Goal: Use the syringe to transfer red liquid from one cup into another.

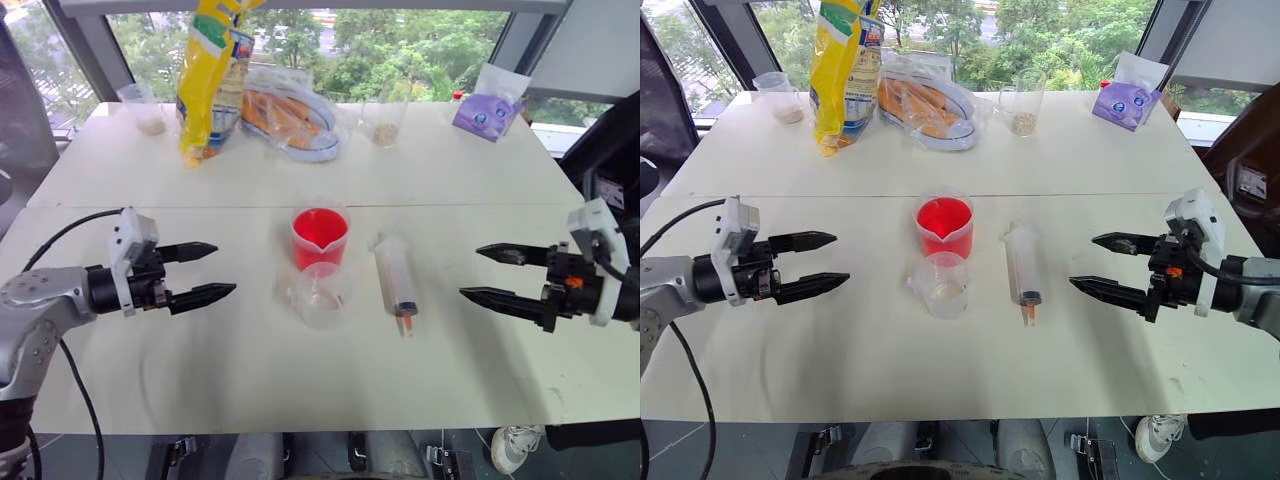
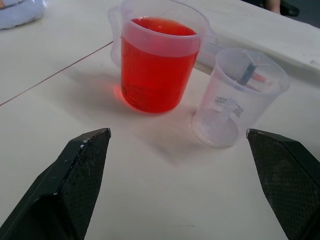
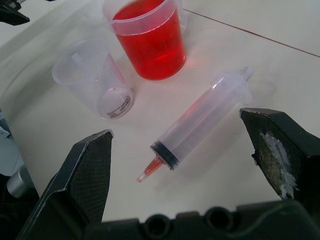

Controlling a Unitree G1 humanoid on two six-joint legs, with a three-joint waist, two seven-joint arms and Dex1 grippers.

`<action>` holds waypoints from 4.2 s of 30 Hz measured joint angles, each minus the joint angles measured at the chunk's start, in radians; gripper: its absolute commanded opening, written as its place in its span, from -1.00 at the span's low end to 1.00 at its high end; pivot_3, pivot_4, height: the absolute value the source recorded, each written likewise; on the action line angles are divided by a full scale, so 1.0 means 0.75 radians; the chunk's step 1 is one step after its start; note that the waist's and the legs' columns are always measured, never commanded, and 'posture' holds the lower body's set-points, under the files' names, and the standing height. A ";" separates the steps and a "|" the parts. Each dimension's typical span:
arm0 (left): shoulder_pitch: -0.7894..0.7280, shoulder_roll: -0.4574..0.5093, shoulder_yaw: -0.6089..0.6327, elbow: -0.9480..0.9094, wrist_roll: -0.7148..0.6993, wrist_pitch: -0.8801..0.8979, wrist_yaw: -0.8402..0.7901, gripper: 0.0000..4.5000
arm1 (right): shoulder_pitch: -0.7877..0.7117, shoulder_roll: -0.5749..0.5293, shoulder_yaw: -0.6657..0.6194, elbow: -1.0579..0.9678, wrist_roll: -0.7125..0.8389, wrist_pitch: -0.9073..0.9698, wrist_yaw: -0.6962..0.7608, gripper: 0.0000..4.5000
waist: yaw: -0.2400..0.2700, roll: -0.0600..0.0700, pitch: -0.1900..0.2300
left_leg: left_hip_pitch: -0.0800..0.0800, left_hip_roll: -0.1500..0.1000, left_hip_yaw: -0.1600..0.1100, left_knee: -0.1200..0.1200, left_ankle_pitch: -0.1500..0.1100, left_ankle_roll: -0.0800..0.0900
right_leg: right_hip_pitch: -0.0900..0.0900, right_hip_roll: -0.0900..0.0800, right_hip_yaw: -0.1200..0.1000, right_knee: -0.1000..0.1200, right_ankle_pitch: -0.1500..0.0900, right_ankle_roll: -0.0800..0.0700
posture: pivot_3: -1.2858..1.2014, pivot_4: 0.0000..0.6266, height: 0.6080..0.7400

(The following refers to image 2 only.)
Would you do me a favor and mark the white cloth bundle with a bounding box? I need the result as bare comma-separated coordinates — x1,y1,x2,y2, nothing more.
0,0,46,31

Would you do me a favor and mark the clear plastic beaker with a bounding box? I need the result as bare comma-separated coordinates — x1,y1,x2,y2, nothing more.
191,47,291,149

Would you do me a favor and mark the jug of red liquid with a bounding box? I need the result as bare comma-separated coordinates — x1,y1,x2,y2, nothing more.
107,0,217,114

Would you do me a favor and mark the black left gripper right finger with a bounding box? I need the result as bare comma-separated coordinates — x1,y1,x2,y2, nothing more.
246,128,320,240

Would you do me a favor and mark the dark shoe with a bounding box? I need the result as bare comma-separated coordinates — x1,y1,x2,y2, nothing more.
265,0,300,18

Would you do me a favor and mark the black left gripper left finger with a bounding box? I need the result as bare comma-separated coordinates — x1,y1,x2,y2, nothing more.
0,127,112,240

